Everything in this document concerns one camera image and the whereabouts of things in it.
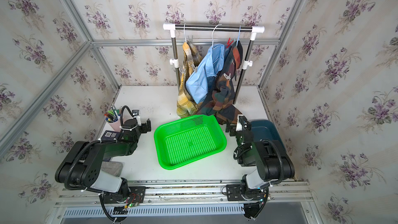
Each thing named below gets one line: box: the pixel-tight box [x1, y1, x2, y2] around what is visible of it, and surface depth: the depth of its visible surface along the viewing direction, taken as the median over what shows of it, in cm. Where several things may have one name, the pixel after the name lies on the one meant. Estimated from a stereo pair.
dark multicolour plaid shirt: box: [195, 40, 244, 125], surface depth 82 cm
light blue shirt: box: [185, 43, 225, 104], surface depth 77 cm
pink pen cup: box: [104, 116, 123, 133], surface depth 90 cm
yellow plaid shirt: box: [176, 40, 203, 119], surface depth 74 cm
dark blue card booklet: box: [101, 130, 122, 141], surface depth 95 cm
